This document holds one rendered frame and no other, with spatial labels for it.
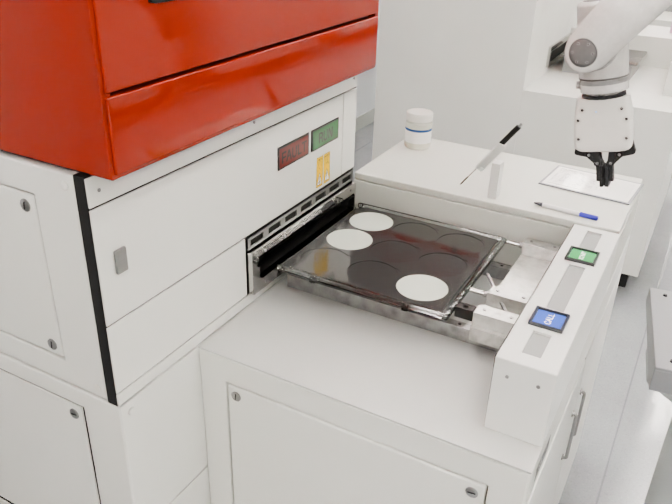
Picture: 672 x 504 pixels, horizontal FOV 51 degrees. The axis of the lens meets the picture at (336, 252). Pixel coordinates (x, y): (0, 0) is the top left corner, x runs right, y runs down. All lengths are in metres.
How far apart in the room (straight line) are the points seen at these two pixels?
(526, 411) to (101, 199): 0.71
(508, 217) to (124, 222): 0.87
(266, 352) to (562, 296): 0.54
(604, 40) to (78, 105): 0.81
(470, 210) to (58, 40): 0.99
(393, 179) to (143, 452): 0.83
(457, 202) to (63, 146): 0.92
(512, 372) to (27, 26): 0.83
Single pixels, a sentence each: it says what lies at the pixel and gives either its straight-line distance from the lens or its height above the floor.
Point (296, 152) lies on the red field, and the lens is 1.46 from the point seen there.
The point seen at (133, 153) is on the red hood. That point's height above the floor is 1.25.
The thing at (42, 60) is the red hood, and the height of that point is 1.37.
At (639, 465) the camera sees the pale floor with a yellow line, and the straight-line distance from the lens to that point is 2.49.
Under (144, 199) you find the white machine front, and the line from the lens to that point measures 1.12.
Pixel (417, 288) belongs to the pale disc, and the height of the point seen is 0.90.
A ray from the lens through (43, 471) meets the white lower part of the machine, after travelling 1.54.
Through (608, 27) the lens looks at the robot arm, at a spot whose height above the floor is 1.40.
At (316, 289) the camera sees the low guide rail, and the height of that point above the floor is 0.83.
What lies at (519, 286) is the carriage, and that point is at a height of 0.88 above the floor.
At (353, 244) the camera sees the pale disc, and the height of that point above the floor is 0.90.
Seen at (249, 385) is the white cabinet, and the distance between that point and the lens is 1.31.
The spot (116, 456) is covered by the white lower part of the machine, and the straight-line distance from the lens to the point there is 1.32.
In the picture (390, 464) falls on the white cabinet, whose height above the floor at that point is 0.73.
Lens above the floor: 1.59
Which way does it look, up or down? 28 degrees down
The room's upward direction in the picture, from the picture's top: 2 degrees clockwise
